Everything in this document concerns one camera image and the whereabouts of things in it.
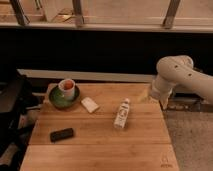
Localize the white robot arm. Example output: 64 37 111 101
149 55 213 108

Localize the white plastic bottle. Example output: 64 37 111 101
114 98 130 129

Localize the white cup with orange inside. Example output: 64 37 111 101
58 79 75 100

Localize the green plate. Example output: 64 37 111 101
49 86 80 109

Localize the black rectangular remote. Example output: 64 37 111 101
50 128 74 142

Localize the black chair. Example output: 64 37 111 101
0 73 39 171

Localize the metal frame post middle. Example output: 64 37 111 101
72 0 84 27

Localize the metal frame post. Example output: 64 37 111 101
9 0 29 26
72 0 84 27
162 0 180 29

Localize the metal frame post right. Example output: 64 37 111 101
162 0 180 29

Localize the metal frame post left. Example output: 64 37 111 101
9 0 29 26

